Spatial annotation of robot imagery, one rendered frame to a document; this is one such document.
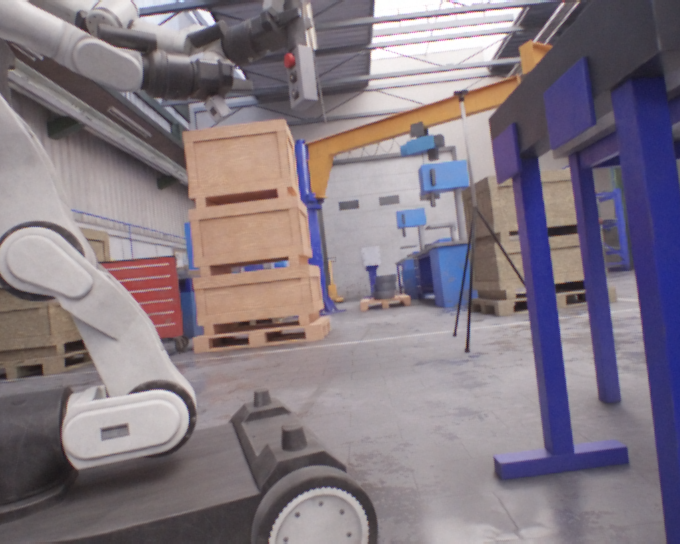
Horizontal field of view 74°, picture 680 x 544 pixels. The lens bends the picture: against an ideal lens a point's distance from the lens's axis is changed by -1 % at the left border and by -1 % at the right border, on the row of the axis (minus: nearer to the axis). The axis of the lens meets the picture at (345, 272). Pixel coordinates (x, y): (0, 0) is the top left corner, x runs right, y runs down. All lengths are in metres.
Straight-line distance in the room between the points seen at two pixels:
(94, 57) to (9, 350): 4.25
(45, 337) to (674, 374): 4.48
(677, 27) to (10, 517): 1.19
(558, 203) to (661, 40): 4.25
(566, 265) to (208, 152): 3.61
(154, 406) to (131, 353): 0.11
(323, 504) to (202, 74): 0.80
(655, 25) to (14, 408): 1.12
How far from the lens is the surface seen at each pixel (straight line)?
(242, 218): 4.41
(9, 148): 1.00
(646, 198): 0.76
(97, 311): 0.92
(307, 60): 1.12
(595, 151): 1.63
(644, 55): 0.75
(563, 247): 4.87
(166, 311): 4.73
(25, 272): 0.92
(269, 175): 4.46
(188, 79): 0.98
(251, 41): 1.22
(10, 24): 0.95
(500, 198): 4.67
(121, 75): 0.94
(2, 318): 4.98
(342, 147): 7.65
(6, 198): 0.99
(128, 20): 1.35
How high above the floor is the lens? 0.49
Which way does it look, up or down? 1 degrees up
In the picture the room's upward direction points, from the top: 7 degrees counter-clockwise
